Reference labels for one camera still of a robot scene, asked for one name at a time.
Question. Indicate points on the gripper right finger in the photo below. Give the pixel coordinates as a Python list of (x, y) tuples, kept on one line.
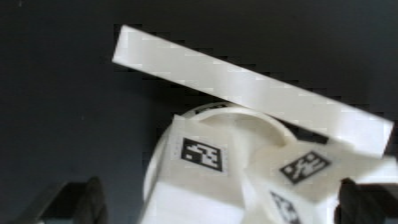
[(368, 203)]

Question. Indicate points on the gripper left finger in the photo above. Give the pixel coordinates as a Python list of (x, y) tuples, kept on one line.
[(69, 204)]

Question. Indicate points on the white stool leg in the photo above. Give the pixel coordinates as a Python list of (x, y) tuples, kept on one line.
[(293, 173), (196, 194)]

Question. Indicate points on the white right fence wall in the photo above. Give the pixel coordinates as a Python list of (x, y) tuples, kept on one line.
[(192, 69)]

